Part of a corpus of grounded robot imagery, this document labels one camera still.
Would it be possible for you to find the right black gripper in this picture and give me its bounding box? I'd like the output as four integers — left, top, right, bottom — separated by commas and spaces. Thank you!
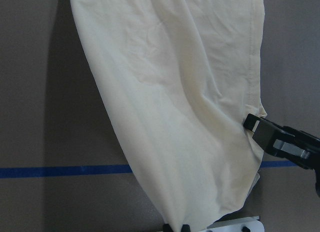
243, 113, 320, 170

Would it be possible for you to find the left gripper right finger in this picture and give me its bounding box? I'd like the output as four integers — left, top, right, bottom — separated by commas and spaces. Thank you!
180, 224, 190, 232

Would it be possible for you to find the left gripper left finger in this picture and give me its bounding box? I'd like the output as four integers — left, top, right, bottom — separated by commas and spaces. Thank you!
162, 223, 173, 232

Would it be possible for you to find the cream long-sleeve printed shirt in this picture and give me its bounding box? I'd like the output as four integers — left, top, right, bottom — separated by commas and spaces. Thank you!
70, 0, 266, 232

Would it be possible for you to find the brown table cover mat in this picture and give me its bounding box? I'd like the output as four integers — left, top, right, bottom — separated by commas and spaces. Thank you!
0, 0, 320, 232

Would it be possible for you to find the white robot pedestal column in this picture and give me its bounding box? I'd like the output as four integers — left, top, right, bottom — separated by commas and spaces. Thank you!
203, 216, 265, 232

